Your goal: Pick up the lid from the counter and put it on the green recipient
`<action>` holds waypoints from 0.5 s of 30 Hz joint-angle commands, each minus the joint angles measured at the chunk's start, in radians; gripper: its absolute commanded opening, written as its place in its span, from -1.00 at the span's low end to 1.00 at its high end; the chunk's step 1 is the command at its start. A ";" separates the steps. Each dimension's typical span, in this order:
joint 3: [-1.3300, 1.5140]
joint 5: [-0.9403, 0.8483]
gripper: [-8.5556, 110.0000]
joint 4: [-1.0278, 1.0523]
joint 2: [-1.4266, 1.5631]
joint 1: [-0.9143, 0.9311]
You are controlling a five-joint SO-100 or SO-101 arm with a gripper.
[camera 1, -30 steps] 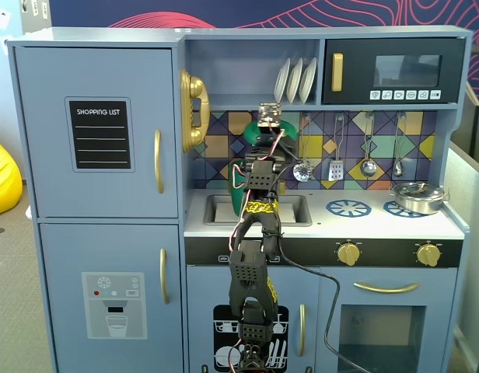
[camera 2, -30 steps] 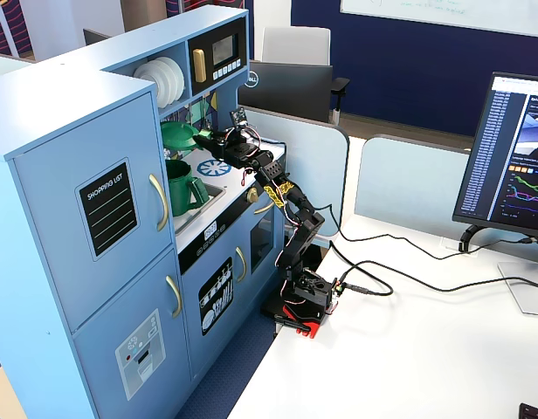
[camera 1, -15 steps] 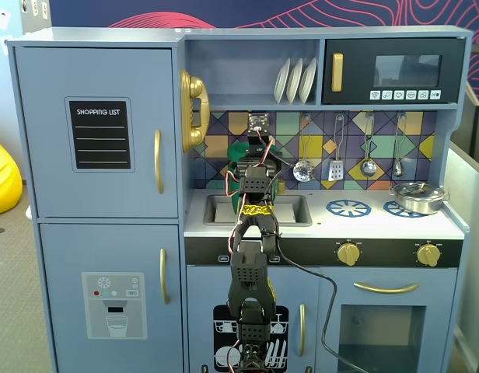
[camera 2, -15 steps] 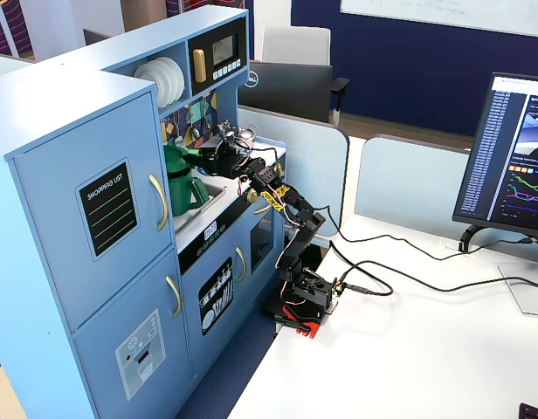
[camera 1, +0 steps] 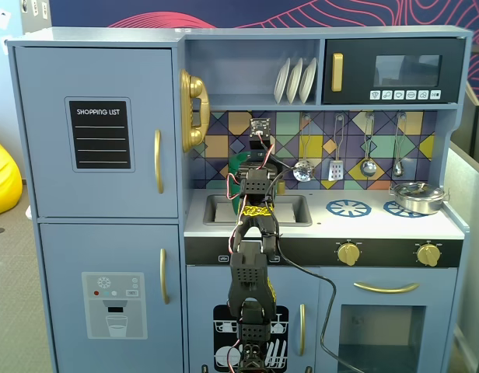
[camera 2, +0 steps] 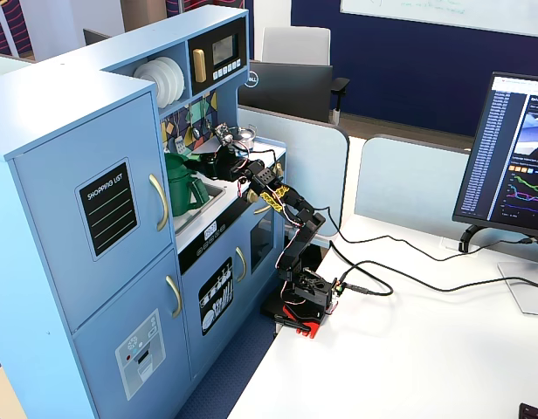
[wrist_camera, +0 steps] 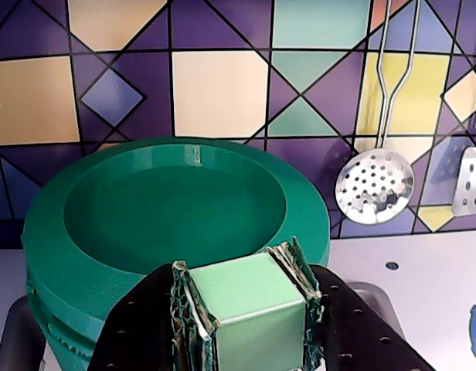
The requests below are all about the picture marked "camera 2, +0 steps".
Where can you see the black grey monitor stand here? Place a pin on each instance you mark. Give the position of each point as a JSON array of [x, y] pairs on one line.
[[526, 288]]

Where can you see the green printed container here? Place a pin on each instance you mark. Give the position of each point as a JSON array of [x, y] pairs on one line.
[[179, 187]]

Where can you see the small wrist camera board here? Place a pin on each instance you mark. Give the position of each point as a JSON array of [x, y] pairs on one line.
[[224, 134]]

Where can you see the blue wooden toy kitchen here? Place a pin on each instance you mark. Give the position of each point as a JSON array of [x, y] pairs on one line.
[[55, 87]]

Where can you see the blue oven door with window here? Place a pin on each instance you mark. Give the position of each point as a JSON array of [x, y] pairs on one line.
[[262, 244]]

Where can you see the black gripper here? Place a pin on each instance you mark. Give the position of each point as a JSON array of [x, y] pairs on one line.
[[216, 168]]

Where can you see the steel toy slotted spatula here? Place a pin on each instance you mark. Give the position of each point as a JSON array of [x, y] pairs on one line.
[[180, 144]]

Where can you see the black keyboard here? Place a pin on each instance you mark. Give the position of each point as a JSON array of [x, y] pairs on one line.
[[535, 412]]

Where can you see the computer monitor with lit screen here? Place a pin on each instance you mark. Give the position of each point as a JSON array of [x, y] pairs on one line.
[[505, 153]]

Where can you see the white whiteboard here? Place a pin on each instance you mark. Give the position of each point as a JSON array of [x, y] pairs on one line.
[[448, 13]]

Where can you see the black Dell monitor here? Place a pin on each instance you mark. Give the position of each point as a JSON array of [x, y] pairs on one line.
[[286, 91]]

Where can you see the blue dishwasher door with print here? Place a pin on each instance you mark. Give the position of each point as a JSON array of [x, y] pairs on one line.
[[216, 297]]

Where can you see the fridge door with shopping list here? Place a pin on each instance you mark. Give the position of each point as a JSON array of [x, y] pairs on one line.
[[46, 196]]

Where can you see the light blue desk partition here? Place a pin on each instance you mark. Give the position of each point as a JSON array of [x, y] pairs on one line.
[[409, 183], [312, 166]]

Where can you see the freezer door with dispenser print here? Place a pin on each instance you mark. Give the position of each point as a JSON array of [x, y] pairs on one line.
[[107, 323]]

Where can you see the black red table clamp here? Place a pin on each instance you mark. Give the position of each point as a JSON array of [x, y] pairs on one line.
[[304, 325]]

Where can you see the steel toy ladle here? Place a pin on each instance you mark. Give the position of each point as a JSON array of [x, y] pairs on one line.
[[195, 132]]

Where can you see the grey toy sink basin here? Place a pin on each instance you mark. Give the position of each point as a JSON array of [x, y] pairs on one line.
[[208, 196]]

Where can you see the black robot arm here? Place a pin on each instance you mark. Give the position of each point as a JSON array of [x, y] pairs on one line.
[[304, 218]]

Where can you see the white toy plate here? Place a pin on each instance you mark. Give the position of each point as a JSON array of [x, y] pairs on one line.
[[153, 85], [174, 75], [182, 78]]

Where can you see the grey office chair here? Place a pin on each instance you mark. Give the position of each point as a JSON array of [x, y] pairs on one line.
[[295, 46]]

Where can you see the gold oven knob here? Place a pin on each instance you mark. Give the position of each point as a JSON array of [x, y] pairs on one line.
[[279, 168], [250, 195]]

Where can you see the steel toy pot with lid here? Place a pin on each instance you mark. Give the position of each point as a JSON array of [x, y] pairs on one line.
[[247, 137]]

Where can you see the black toy microwave door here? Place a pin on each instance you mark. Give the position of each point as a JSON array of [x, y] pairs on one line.
[[225, 50]]

